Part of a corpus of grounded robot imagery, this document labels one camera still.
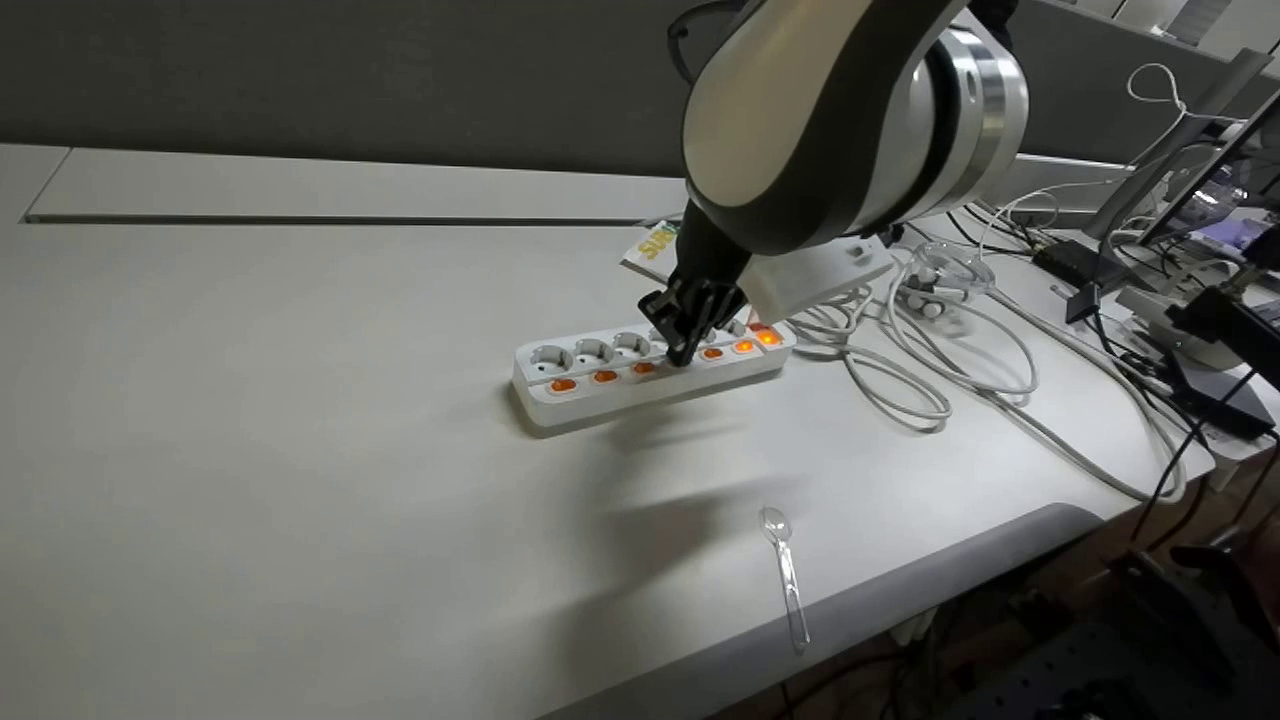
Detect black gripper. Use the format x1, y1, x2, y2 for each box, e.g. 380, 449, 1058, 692
641, 204, 746, 370

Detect white power strip orange switches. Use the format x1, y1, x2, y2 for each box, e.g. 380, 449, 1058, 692
513, 322, 796, 431

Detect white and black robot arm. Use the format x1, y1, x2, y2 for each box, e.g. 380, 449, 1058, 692
641, 0, 1029, 370

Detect white paper tag yellow label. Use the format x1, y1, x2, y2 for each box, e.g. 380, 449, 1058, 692
621, 220, 681, 280

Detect clear plastic spoon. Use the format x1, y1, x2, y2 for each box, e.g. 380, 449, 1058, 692
761, 510, 810, 658

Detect clear plastic bag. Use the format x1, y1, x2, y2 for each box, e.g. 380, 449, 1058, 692
893, 223, 995, 340

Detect metal stand at right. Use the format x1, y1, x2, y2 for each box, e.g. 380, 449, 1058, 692
1063, 50, 1280, 330

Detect black device on table edge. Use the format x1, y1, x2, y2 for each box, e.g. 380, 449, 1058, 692
1032, 237, 1280, 446

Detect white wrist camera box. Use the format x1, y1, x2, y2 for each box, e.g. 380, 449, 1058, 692
738, 237, 893, 326

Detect white power strip cable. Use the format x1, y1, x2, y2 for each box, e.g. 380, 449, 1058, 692
785, 216, 1191, 510

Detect black cable over table edge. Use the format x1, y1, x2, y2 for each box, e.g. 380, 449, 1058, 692
932, 184, 1280, 553

